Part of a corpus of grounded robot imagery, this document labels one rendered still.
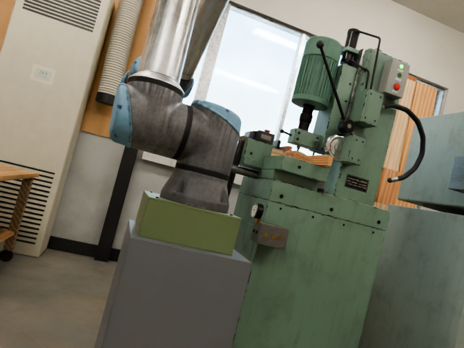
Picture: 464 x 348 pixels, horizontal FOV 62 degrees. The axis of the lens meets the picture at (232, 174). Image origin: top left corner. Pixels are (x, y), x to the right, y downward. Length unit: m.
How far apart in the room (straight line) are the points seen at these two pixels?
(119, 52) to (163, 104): 1.90
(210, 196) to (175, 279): 0.22
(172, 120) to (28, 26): 1.96
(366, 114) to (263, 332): 1.03
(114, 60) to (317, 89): 1.52
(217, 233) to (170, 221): 0.12
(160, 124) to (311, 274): 1.01
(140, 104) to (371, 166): 1.25
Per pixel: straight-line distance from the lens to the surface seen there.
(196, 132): 0.98
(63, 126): 2.68
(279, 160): 1.57
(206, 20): 1.37
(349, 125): 1.80
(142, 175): 2.95
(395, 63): 1.98
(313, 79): 1.85
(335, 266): 1.75
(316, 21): 3.54
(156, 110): 0.96
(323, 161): 1.58
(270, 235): 1.51
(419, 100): 3.82
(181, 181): 1.00
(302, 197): 1.63
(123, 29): 2.91
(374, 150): 1.93
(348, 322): 1.86
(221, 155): 1.00
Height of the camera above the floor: 0.71
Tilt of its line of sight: 3 degrees up
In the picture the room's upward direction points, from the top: 15 degrees clockwise
